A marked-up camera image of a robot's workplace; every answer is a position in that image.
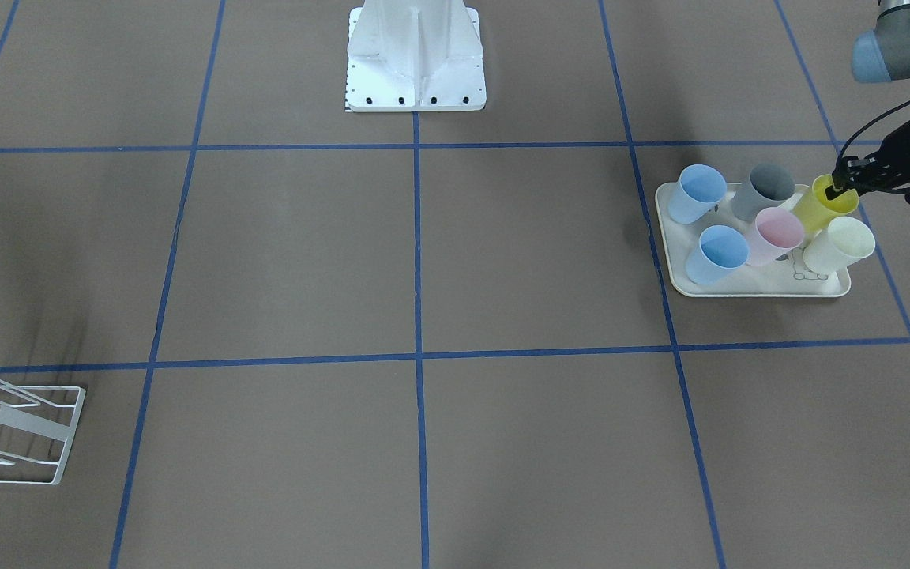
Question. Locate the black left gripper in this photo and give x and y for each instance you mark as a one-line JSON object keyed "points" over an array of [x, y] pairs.
{"points": [[900, 153]]}

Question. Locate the yellow plastic cup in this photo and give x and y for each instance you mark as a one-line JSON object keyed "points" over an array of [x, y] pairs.
{"points": [[822, 203]]}

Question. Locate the grey plastic cup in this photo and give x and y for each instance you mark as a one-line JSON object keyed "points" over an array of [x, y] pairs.
{"points": [[767, 185]]}

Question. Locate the pale green plastic cup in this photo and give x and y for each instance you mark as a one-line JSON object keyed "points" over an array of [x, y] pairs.
{"points": [[843, 242]]}

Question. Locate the pink plastic cup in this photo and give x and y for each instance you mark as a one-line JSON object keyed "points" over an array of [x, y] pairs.
{"points": [[772, 233]]}

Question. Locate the blue cup front row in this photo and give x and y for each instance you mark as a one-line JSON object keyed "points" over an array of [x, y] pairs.
{"points": [[718, 251]]}

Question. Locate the blue cup near rack side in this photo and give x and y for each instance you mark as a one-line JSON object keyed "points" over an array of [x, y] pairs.
{"points": [[699, 189]]}

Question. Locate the cream plastic tray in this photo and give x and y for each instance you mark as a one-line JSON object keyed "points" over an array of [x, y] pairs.
{"points": [[786, 277]]}

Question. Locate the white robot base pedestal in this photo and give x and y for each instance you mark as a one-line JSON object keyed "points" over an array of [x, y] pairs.
{"points": [[414, 56]]}

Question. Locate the white wire cup rack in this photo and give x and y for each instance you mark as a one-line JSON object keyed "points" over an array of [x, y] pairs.
{"points": [[46, 417]]}

